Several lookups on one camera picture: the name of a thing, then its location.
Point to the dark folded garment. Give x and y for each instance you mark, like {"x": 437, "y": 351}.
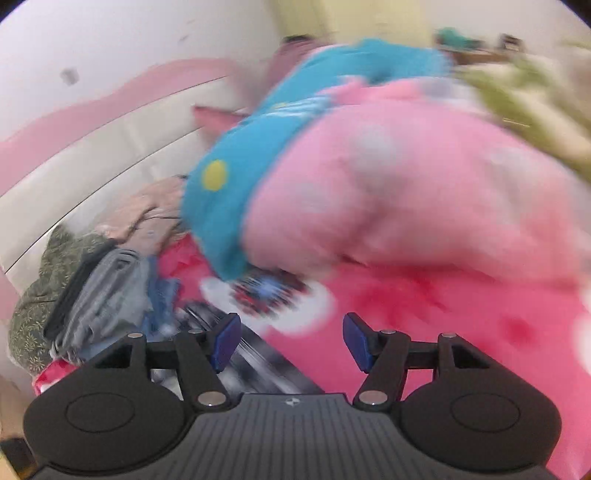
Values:
{"x": 76, "y": 295}

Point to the pale pink crumpled clothes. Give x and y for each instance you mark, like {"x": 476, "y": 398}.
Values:
{"x": 147, "y": 207}

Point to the pink floral duvet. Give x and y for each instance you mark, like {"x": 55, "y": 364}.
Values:
{"x": 392, "y": 194}

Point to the pale yellow wardrobe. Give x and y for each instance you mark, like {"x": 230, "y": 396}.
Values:
{"x": 369, "y": 18}

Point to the grey folded garment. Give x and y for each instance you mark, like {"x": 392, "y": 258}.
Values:
{"x": 106, "y": 295}

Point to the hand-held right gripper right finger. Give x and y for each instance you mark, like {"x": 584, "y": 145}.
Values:
{"x": 358, "y": 344}

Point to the green patterned pillow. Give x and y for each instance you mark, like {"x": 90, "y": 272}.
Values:
{"x": 32, "y": 323}

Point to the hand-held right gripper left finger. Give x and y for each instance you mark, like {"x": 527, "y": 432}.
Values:
{"x": 226, "y": 339}

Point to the black white plaid pants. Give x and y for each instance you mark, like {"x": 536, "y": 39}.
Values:
{"x": 258, "y": 364}

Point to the white pink padded headboard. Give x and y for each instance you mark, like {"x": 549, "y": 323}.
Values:
{"x": 92, "y": 152}

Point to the blue folded jeans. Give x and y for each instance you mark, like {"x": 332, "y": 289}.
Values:
{"x": 161, "y": 304}

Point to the green cream fleece blanket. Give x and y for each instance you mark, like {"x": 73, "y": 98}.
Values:
{"x": 531, "y": 106}

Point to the pink pillow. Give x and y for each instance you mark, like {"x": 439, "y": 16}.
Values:
{"x": 217, "y": 117}

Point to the pink floral bed blanket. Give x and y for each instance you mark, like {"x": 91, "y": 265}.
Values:
{"x": 438, "y": 332}

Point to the teal cloth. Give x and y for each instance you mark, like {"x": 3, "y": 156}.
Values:
{"x": 455, "y": 39}

